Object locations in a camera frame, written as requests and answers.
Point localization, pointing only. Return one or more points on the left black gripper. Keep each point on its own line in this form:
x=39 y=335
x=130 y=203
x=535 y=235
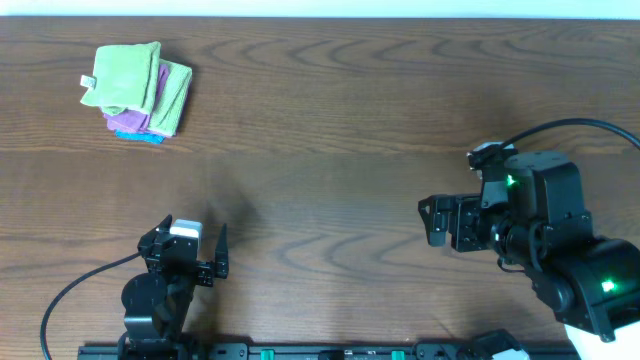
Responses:
x=201 y=272

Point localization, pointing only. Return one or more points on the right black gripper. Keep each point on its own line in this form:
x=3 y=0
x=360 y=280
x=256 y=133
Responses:
x=460 y=226

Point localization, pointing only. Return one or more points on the light green microfiber cloth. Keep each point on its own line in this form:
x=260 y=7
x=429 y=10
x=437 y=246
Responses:
x=125 y=78

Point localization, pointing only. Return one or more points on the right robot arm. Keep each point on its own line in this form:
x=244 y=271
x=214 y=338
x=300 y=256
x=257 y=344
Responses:
x=530 y=211

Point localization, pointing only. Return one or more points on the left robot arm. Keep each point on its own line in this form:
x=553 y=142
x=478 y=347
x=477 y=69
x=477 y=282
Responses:
x=157 y=302

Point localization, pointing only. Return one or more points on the blue folded cloth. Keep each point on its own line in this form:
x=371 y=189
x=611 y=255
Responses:
x=140 y=137

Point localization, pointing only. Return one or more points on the green folded cloth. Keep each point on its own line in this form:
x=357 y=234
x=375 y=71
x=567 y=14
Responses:
x=168 y=108

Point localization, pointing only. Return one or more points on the purple folded cloth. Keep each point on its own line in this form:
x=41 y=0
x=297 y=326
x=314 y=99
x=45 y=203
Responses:
x=131 y=121

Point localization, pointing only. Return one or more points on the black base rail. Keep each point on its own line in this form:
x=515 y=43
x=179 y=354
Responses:
x=242 y=351

